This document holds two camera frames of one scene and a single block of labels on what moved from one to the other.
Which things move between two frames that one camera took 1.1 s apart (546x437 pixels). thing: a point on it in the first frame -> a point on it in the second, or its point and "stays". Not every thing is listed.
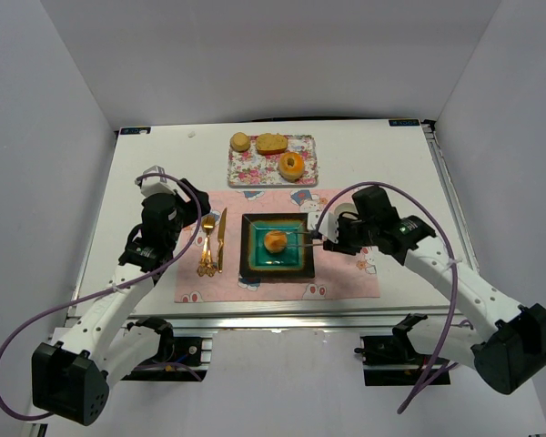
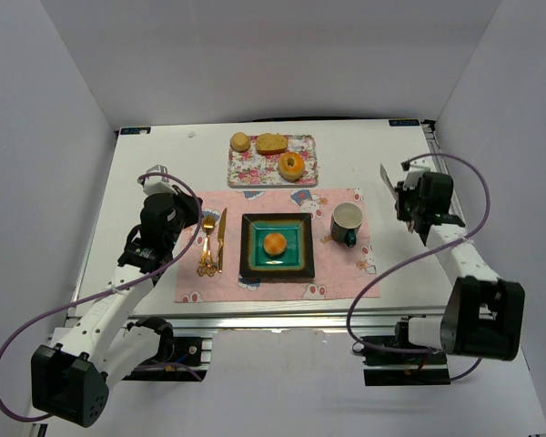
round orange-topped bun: (275, 241) stays
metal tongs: (304, 245) -> (409, 224)
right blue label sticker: (404, 123) stays
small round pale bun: (239, 142) stays
